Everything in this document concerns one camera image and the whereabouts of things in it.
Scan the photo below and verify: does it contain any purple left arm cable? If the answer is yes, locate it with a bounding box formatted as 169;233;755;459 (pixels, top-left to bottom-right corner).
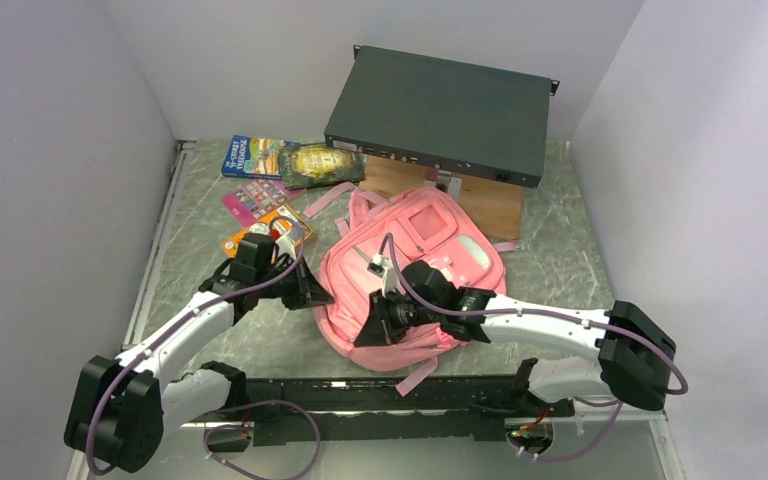
84;215;322;480

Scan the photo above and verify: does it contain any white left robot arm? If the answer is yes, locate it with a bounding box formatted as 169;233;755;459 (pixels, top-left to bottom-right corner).
64;230;334;476

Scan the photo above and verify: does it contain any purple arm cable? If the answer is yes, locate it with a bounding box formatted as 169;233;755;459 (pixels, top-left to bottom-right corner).
380;233;689;464
84;215;322;480

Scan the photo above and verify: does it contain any orange book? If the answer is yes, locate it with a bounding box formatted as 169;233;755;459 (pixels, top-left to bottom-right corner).
220;205;316;260

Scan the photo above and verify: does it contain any wooden support block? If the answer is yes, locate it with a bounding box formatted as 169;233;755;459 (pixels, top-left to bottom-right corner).
360;156;526;241

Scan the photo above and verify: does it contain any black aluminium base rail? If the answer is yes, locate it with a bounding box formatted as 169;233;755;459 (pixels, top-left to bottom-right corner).
83;374;584;446

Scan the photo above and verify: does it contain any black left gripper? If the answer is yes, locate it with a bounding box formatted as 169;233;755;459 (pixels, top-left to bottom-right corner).
256;253;334;310

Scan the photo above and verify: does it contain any pink sticker card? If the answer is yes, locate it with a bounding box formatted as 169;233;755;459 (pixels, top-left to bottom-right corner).
221;179;303;227

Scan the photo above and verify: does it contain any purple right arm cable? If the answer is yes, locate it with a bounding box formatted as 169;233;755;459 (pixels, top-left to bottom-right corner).
380;233;689;464

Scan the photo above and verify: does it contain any dark green yellow book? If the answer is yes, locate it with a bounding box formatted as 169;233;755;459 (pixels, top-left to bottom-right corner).
277;143;366;190

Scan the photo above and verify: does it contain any dark green rack device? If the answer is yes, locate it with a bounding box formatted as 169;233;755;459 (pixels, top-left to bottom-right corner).
324;45;559;188

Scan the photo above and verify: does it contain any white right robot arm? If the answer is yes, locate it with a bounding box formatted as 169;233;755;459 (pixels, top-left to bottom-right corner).
354;255;688;415

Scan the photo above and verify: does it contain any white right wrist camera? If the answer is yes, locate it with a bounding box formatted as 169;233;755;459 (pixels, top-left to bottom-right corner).
367;254;399;298

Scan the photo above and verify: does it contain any silver side rail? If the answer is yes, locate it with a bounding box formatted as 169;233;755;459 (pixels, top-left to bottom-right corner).
120;140;197;352

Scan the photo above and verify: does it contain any blue treehouse book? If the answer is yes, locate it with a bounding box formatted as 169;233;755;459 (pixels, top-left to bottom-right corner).
221;134;298;180

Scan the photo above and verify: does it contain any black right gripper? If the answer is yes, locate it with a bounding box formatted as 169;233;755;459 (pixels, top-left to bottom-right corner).
356;285;443;347

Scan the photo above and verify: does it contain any pink student backpack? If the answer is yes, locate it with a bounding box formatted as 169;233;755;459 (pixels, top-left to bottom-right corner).
304;182;515;396

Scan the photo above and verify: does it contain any grey metal bracket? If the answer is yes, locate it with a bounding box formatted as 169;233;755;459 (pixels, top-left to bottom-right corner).
423;168;462;200

